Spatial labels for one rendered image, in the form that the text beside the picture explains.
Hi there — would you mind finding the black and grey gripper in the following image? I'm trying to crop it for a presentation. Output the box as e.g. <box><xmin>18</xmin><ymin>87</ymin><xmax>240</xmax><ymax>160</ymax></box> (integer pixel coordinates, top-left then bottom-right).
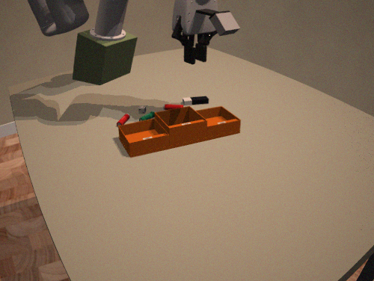
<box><xmin>171</xmin><ymin>0</ymin><xmax>218</xmax><ymax>64</ymax></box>

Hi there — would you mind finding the white die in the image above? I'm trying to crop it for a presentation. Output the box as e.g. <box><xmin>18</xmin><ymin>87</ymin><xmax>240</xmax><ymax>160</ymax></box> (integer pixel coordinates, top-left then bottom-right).
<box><xmin>138</xmin><ymin>105</ymin><xmax>146</xmax><ymax>114</ymax></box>

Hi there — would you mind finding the orange three-compartment tray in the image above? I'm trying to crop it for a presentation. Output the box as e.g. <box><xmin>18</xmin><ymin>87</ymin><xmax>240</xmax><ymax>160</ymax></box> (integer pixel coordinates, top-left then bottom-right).
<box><xmin>120</xmin><ymin>106</ymin><xmax>241</xmax><ymax>158</ymax></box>

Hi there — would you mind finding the red battery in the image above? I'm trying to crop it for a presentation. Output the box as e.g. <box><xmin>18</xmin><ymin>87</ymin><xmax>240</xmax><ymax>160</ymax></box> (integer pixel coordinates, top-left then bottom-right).
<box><xmin>117</xmin><ymin>114</ymin><xmax>130</xmax><ymax>126</ymax></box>
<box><xmin>163</xmin><ymin>104</ymin><xmax>183</xmax><ymax>110</ymax></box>

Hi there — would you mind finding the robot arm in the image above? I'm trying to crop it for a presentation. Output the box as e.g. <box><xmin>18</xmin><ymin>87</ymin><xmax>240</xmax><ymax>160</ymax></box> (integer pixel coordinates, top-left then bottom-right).
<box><xmin>28</xmin><ymin>0</ymin><xmax>240</xmax><ymax>41</ymax></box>

